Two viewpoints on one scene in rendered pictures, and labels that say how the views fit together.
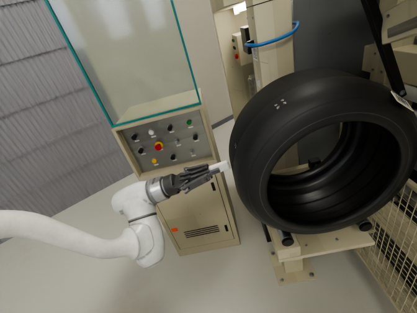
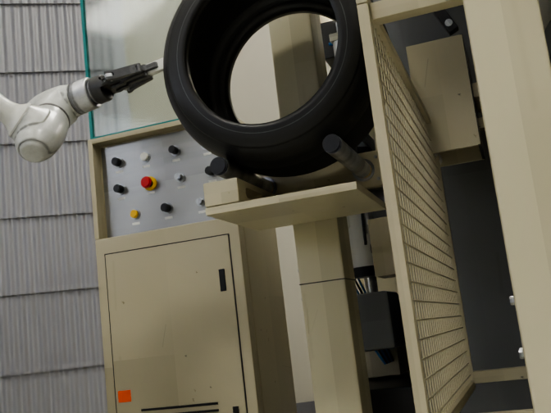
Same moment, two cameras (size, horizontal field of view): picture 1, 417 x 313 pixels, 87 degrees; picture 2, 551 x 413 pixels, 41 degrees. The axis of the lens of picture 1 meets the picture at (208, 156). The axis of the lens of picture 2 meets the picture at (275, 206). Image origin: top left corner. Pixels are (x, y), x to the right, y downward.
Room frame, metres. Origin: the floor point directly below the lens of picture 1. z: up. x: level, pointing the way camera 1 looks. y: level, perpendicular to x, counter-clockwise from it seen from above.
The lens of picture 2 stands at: (-1.15, -0.65, 0.48)
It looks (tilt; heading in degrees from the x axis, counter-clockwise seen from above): 10 degrees up; 11
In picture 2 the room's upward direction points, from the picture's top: 7 degrees counter-clockwise
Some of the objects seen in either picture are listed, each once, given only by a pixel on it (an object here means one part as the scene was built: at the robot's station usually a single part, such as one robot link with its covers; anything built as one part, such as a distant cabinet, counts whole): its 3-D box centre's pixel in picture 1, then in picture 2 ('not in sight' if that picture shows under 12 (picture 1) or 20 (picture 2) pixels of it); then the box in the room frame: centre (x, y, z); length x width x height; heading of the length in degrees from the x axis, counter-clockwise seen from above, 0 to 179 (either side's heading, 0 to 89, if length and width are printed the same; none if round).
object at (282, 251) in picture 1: (275, 218); (248, 202); (0.67, -0.21, 0.83); 0.36 x 0.09 x 0.06; 174
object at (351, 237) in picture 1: (306, 217); (301, 207); (0.65, -0.35, 0.80); 0.37 x 0.36 x 0.02; 84
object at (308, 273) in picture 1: (291, 263); not in sight; (0.91, -0.36, 0.01); 0.27 x 0.27 x 0.02; 84
